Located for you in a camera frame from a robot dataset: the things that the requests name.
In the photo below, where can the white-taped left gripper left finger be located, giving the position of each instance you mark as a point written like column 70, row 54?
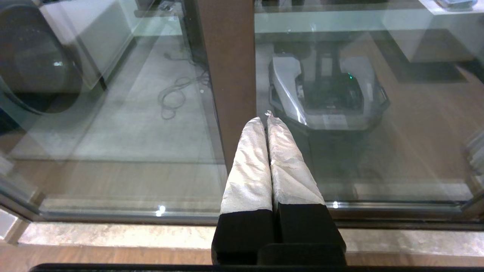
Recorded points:
column 247, row 181

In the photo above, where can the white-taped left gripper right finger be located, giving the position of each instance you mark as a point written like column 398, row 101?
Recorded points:
column 295, row 181

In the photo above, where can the brown-framed sliding glass door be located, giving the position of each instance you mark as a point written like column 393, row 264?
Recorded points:
column 423, row 158

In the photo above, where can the brown-framed fixed glass panel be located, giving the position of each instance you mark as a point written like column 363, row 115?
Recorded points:
column 230, row 75

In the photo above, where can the dark metal floor track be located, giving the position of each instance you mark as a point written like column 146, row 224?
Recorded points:
column 416, row 224

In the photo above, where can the dark front-load washing machine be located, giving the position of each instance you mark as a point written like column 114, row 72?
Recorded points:
column 34, row 64

